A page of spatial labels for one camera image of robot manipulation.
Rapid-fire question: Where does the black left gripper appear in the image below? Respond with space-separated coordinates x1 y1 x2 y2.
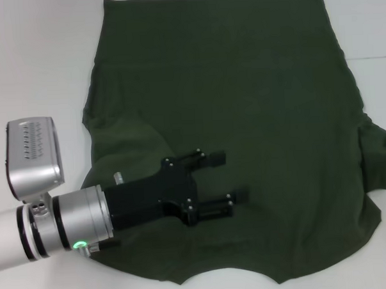
102 145 252 233

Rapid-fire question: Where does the dark green shirt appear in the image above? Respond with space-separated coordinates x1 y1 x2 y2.
76 0 386 284

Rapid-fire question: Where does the thin dark arm cable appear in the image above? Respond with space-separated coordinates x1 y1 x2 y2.
78 238 122 258

